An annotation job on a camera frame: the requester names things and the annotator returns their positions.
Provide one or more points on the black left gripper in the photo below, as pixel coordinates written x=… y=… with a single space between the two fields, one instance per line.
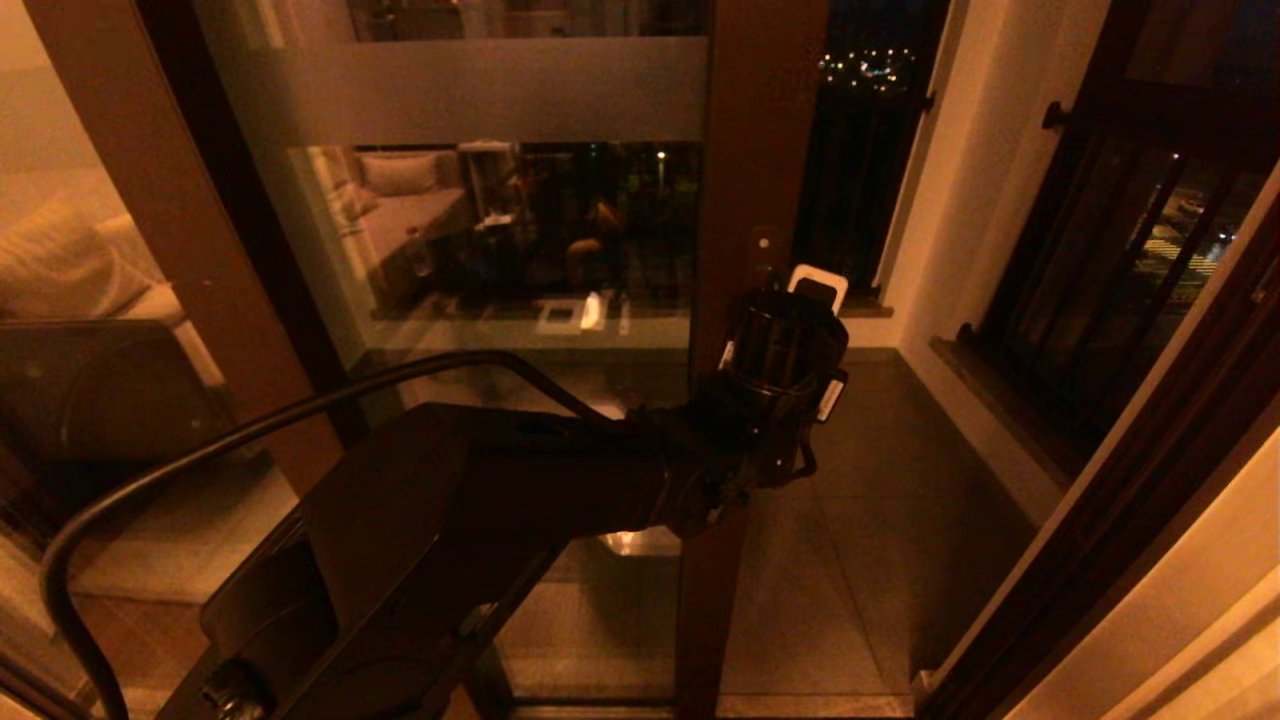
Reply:
x=785 y=345

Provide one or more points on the brown framed sliding glass door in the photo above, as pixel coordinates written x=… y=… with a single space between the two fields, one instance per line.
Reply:
x=760 y=120

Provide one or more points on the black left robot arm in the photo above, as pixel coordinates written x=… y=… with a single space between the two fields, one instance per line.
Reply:
x=480 y=500

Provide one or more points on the dark brown door jamb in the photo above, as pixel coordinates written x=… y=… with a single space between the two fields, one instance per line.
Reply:
x=1150 y=480

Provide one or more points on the brown framed fixed glass panel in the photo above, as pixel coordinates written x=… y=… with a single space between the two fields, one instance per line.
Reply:
x=170 y=150

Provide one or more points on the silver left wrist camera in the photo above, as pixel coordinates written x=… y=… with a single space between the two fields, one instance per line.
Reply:
x=812 y=275

